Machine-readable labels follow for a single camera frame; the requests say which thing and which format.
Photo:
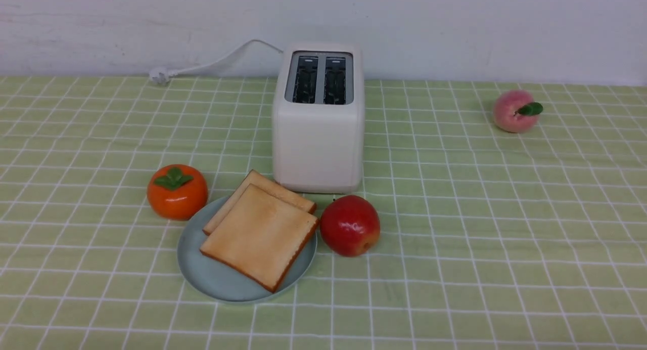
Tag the red toy apple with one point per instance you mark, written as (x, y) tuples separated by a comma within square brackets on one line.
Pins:
[(350, 226)]

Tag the toast slice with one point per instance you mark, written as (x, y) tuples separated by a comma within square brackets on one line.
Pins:
[(268, 191), (261, 240)]

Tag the light blue plate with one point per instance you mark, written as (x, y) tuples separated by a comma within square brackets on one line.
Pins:
[(217, 280)]

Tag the orange toy persimmon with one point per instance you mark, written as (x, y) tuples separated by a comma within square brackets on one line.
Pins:
[(177, 192)]

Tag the green checkered tablecloth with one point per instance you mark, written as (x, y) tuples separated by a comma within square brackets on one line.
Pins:
[(490, 239)]

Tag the white toaster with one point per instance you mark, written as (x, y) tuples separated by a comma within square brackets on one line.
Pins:
[(318, 118)]

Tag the pink toy peach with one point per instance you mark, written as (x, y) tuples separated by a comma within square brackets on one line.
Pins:
[(516, 111)]

